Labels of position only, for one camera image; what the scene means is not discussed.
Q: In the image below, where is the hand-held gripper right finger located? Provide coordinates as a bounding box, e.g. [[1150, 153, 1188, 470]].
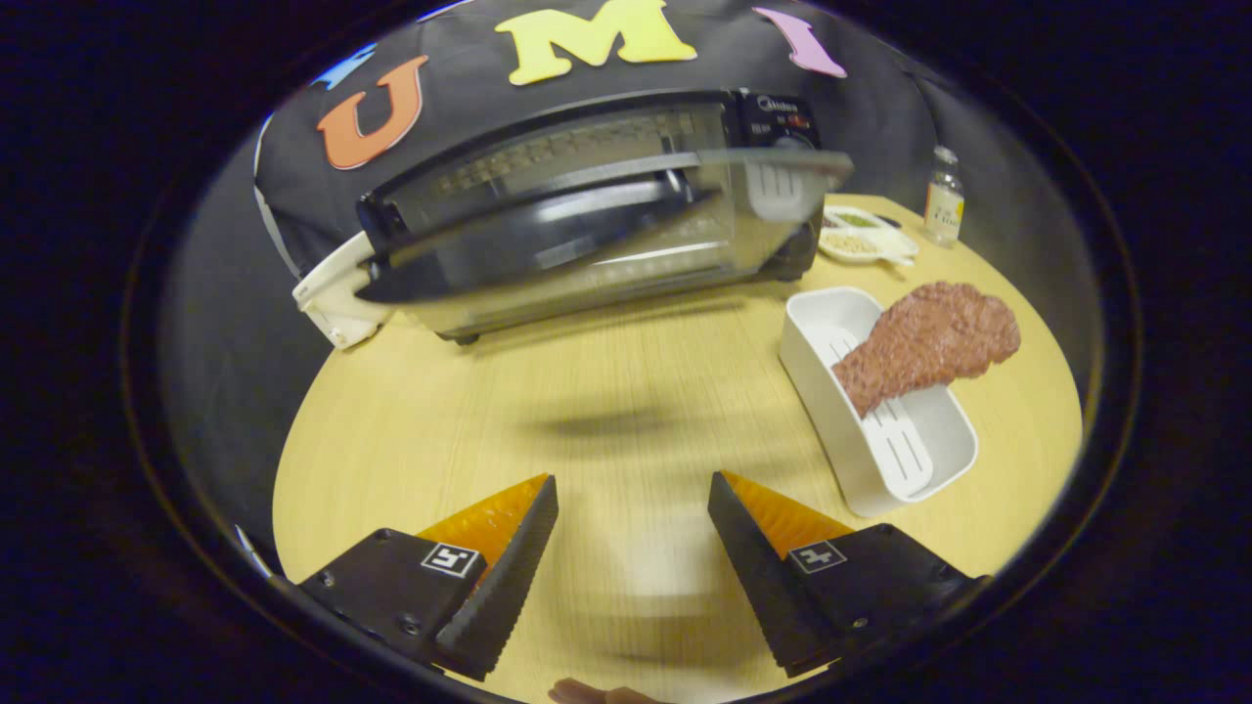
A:
[[707, 470, 987, 679]]

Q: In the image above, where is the brown meat piece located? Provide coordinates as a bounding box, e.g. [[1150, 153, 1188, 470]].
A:
[[831, 282, 1022, 419]]

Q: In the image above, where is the black toaster oven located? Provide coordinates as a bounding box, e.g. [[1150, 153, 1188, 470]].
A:
[[354, 88, 855, 345]]

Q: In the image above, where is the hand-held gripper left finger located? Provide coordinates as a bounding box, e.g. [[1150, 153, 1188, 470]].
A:
[[298, 474, 560, 682]]

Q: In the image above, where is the clear glass bottle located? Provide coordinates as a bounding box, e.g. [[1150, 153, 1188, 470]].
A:
[[923, 145, 966, 247]]

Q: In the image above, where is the white divided dish with beans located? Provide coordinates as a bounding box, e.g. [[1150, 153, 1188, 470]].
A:
[[818, 205, 920, 268]]

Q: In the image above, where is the white bread toaster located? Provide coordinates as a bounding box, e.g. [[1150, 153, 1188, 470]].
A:
[[291, 232, 392, 351]]

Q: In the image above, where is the white rectangular tray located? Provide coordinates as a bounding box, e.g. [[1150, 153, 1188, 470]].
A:
[[780, 286, 979, 518]]

